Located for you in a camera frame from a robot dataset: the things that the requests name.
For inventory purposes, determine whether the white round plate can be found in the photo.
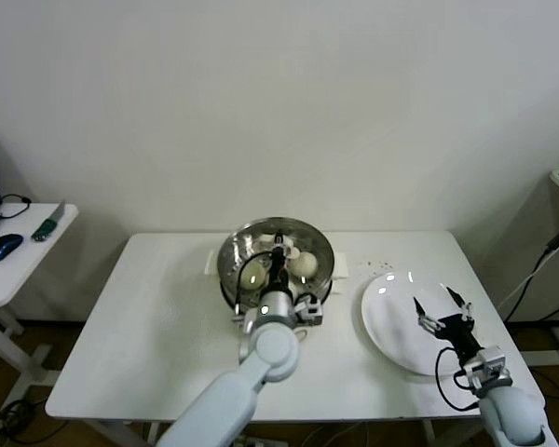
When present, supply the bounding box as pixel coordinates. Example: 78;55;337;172
361;272;479;377

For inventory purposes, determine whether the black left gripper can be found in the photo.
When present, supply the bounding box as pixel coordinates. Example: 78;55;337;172
265;230;293;292

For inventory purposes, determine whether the green handled tool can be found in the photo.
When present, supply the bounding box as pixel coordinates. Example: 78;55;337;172
31;199;68;243

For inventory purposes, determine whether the white side table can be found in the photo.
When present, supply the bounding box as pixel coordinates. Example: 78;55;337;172
0;201;80;401

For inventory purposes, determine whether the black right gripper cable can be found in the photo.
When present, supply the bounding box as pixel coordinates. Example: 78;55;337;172
435;346;481;412

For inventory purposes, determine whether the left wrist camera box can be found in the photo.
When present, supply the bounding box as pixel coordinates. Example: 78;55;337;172
295;291;326;327

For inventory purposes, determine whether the black floor cable bundle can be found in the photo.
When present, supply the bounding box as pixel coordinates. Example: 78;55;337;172
0;346;66;443

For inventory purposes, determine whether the black power cable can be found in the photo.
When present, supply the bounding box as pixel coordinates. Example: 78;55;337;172
496;249;559;325

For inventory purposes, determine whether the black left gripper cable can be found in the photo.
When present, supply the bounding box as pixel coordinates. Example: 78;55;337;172
235;251;274;322

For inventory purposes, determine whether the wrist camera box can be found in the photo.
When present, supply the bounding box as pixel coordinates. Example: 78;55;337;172
295;291;326;327
460;344;513;397

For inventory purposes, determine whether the stainless steel steamer basket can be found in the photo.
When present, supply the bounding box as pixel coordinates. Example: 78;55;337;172
216;217;335;313

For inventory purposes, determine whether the thin black desk cable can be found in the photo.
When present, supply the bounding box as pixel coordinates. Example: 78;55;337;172
0;193;33;220

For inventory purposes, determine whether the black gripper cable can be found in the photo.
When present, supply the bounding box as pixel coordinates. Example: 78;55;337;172
435;346;481;412
235;251;274;322

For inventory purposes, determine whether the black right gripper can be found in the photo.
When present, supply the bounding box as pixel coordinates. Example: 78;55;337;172
413;286;484;360

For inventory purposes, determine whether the blue computer mouse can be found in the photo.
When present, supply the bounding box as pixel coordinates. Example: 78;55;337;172
0;234;24;264

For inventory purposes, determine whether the round glass lid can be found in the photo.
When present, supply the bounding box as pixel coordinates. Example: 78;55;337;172
216;216;335;304

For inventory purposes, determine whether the white steamed baozi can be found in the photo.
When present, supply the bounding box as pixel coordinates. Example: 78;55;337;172
289;251;319;280
236;262;267;291

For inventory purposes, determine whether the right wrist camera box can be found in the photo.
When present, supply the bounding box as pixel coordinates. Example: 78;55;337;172
460;344;513;397

